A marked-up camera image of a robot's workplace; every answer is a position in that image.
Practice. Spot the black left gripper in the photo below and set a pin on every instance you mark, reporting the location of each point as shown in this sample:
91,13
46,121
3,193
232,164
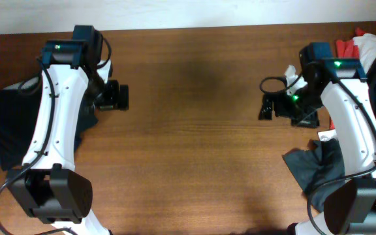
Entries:
113,100

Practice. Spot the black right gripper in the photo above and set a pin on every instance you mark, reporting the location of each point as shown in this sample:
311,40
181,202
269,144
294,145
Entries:
280,108

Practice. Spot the black shorts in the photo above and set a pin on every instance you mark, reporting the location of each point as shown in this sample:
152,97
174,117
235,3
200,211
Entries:
19,107

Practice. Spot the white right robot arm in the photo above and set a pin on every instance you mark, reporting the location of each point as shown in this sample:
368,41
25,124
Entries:
340,85

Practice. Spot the dark grey printed t-shirt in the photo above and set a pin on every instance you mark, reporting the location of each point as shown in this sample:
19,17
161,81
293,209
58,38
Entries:
321,163

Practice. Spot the white garment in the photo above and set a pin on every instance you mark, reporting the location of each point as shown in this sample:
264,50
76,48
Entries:
367,49

